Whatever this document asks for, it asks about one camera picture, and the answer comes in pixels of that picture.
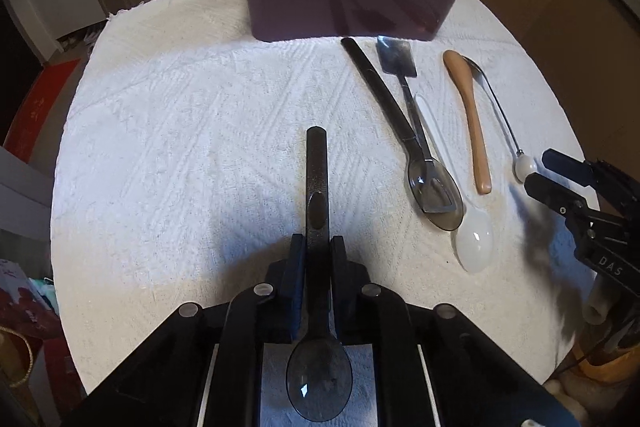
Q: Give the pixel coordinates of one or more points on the metal spoon with white knob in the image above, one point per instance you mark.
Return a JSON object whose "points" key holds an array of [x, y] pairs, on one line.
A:
{"points": [[525, 167]]}

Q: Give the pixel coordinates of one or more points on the white plastic spoon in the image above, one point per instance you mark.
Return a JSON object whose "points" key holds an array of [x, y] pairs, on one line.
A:
{"points": [[475, 242]]}

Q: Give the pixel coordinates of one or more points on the red gift bag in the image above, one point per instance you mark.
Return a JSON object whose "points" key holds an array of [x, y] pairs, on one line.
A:
{"points": [[25, 307]]}

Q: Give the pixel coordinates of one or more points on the wooden spoon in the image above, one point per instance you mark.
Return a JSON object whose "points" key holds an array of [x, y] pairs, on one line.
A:
{"points": [[472, 117]]}

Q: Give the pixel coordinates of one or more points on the white textured towel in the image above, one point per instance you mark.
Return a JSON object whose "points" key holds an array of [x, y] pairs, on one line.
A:
{"points": [[175, 132]]}

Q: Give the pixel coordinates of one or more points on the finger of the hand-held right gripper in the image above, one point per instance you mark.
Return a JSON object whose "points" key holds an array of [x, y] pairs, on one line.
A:
{"points": [[550, 192], [565, 159]]}

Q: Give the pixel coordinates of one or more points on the metal spatula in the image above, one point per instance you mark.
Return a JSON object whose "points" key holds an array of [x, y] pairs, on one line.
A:
{"points": [[397, 57]]}

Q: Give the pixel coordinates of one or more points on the person's right hand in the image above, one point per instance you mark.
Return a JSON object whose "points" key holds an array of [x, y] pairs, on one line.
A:
{"points": [[597, 304]]}

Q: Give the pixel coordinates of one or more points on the dark translucent plastic spoon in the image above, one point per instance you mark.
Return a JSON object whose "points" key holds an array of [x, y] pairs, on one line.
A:
{"points": [[316, 167], [380, 87]]}

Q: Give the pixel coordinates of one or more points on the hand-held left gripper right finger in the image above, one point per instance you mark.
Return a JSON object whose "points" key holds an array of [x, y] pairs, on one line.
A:
{"points": [[340, 267]]}

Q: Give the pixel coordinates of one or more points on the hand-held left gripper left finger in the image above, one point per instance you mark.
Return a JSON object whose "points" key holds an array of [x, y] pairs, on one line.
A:
{"points": [[295, 267]]}

